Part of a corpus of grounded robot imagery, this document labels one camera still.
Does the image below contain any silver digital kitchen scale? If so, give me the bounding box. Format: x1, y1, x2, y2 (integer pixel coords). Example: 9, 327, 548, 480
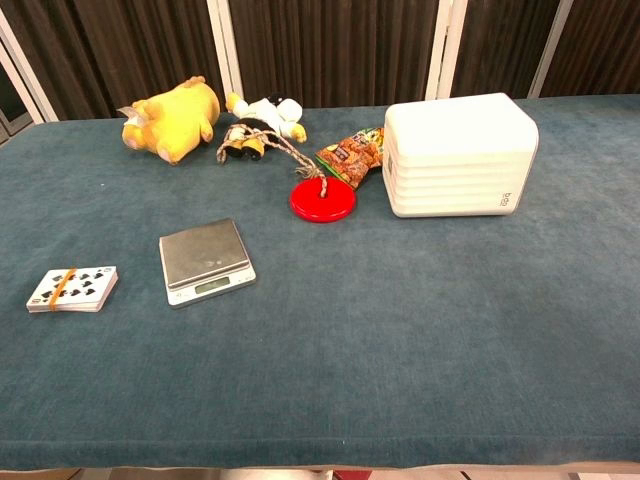
158, 217, 258, 308

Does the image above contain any rubber-banded playing card deck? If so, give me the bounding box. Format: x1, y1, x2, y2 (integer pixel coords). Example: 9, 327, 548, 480
25, 265, 120, 315

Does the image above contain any blue-green table cloth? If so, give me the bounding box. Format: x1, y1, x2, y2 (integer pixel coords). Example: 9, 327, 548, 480
0, 93, 640, 473

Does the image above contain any orange snack bag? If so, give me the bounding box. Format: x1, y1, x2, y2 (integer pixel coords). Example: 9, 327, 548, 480
315, 126, 386, 192

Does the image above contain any black and white plush toy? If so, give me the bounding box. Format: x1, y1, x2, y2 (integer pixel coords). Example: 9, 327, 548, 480
215, 91, 308, 164

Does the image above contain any white ribbed plastic box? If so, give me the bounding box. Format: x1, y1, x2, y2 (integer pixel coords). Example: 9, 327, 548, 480
381, 92, 541, 219

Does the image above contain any yellow plush pig toy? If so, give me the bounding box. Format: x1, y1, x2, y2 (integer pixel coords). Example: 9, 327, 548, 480
116, 75, 222, 166

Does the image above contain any red disc with rope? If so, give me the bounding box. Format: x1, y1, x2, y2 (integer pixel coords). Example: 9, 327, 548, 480
243, 125, 358, 225

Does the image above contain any white folding screen frame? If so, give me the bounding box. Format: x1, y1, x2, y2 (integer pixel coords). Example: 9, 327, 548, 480
0, 0, 576, 126

